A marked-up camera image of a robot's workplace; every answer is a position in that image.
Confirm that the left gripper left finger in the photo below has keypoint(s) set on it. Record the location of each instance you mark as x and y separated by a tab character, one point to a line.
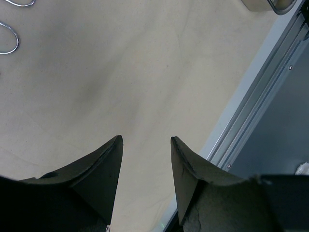
78	197

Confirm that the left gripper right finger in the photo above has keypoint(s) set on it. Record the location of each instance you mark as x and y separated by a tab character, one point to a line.
210	199

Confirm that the front aluminium rail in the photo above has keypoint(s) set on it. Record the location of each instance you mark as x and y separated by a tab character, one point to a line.
269	132

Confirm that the metal instrument tray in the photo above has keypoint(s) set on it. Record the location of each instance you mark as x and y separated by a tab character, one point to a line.
279	7

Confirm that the surgical scissors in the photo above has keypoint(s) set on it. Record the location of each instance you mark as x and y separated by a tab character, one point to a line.
16	37

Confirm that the beige cloth wrap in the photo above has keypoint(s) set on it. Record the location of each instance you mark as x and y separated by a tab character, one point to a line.
88	70

